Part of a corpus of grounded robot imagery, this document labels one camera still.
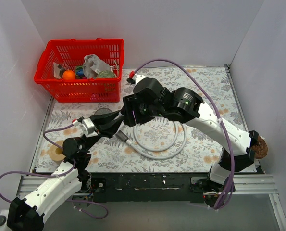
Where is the grey shower hose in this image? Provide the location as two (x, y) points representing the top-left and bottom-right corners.
(127, 121), (188, 159)

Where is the grey shower head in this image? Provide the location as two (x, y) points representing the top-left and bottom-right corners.
(93, 108), (125, 144)

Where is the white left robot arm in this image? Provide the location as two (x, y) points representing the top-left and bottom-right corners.
(7, 111), (124, 231)

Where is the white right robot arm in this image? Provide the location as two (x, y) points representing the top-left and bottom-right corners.
(122, 77), (259, 191)

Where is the green round fruit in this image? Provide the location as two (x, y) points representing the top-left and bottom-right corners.
(96, 70), (117, 78)

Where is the floral table mat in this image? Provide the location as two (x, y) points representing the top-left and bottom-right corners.
(35, 66), (244, 173)

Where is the brown tape roll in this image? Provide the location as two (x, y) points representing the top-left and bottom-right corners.
(47, 144), (65, 164)

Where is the orange fruit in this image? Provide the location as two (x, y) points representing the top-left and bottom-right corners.
(62, 70), (76, 80)

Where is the crumpled grey paper bag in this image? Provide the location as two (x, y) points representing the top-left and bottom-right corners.
(82, 54), (111, 78)

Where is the red plastic basket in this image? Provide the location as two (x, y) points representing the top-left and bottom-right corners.
(34, 38), (124, 103)

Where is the white box device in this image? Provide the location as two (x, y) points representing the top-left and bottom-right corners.
(0, 210), (11, 231)

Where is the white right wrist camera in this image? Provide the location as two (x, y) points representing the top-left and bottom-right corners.
(126, 71), (146, 86)

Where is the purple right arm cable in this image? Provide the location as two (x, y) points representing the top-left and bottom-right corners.
(133, 59), (236, 210)

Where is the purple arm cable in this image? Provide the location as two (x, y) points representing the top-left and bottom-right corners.
(133, 59), (236, 210)
(0, 124), (109, 219)

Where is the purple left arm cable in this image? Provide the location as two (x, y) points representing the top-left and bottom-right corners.
(0, 124), (109, 219)

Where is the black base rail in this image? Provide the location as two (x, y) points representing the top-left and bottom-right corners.
(85, 172), (266, 204)

